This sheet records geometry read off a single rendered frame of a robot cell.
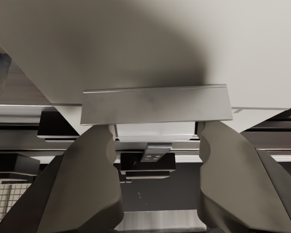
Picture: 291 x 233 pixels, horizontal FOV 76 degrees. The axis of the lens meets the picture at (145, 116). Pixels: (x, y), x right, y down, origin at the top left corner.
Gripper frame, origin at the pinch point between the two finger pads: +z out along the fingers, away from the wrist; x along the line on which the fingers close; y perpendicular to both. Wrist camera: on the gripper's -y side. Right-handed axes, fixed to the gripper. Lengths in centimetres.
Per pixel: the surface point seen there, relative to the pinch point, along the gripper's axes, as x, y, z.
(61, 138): -11.5, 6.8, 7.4
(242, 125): 8.6, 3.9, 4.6
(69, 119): -7.3, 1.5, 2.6
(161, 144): 0.9, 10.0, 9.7
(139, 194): -6, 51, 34
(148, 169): -1.5, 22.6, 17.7
